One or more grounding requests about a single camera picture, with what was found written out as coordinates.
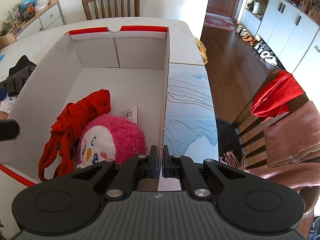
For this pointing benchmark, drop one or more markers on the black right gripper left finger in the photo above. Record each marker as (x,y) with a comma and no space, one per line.
(116,181)

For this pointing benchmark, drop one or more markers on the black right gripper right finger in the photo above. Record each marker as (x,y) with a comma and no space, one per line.
(202,181)

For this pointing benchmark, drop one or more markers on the red and white cardboard box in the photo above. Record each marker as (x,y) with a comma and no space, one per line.
(132,65)

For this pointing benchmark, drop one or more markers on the black dotted glove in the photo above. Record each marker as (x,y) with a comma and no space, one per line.
(18,76)

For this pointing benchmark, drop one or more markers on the pink penguin plush toy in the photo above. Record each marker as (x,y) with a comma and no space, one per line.
(110,137)

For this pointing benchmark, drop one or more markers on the blue patterned table mat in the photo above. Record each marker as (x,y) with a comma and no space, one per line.
(190,123)

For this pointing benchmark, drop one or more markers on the wooden chair beside table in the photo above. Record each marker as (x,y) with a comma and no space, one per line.
(245,138)

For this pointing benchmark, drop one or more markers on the red cloth in box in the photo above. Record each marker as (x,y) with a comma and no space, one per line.
(66,131)

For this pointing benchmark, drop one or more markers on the white barcode tag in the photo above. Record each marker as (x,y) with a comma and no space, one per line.
(130,114)

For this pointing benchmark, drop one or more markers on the pink scarf on chair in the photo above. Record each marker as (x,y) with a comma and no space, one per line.
(292,145)

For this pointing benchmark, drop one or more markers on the red cloth on chair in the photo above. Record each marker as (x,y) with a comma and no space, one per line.
(272,100)

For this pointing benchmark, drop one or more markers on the black gripper tip at left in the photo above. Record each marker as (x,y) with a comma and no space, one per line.
(9,129)

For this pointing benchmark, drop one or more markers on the yellow plastic bag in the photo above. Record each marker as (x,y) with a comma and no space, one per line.
(202,50)

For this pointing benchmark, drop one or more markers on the red patterned rug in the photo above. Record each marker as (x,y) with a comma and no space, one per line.
(218,21)

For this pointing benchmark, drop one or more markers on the white tall cabinet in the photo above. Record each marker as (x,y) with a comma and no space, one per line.
(287,30)

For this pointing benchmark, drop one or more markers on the white wooden sideboard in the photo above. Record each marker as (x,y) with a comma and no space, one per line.
(48,18)

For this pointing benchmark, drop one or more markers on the wooden chair behind table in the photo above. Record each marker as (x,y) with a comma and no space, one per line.
(96,9)

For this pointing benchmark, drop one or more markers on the wooden tray box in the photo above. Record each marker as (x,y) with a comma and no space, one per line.
(7,40)

